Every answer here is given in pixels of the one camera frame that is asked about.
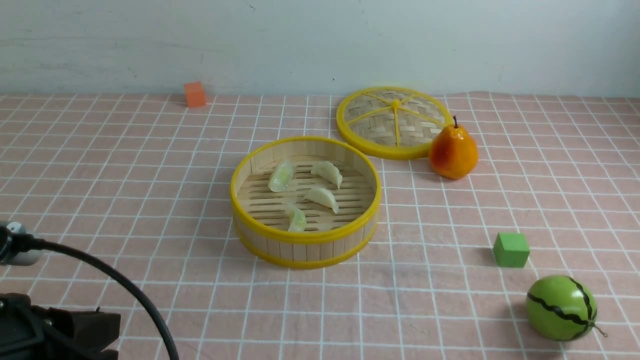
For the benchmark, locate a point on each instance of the green dumpling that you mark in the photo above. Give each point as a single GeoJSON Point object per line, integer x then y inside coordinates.
{"type": "Point", "coordinates": [296, 217]}
{"type": "Point", "coordinates": [281, 176]}

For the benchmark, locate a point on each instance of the green toy watermelon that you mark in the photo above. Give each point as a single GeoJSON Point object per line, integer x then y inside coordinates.
{"type": "Point", "coordinates": [562, 309]}

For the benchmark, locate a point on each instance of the yellow-rimmed bamboo steamer tray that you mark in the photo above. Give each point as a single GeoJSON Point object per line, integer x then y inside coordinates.
{"type": "Point", "coordinates": [259, 217]}

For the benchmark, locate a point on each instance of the yellow-rimmed woven steamer lid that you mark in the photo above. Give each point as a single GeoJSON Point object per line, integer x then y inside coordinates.
{"type": "Point", "coordinates": [391, 122]}

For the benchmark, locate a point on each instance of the orange cube block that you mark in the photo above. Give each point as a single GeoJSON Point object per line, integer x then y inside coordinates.
{"type": "Point", "coordinates": [195, 94]}

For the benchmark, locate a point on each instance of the green cube block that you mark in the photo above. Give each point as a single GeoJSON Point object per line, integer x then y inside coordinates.
{"type": "Point", "coordinates": [511, 250]}

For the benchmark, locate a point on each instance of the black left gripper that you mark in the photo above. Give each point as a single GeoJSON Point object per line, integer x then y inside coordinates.
{"type": "Point", "coordinates": [32, 332]}

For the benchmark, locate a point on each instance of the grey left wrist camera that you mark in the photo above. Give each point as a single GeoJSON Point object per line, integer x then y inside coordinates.
{"type": "Point", "coordinates": [13, 250]}

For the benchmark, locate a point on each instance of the orange toy pear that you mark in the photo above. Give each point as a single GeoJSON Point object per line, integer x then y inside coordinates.
{"type": "Point", "coordinates": [453, 152]}

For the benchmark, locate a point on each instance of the white dumpling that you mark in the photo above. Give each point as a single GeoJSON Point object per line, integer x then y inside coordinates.
{"type": "Point", "coordinates": [322, 196]}
{"type": "Point", "coordinates": [328, 171]}

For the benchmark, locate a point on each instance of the pink checkered tablecloth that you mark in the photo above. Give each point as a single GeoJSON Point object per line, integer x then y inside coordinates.
{"type": "Point", "coordinates": [143, 183]}

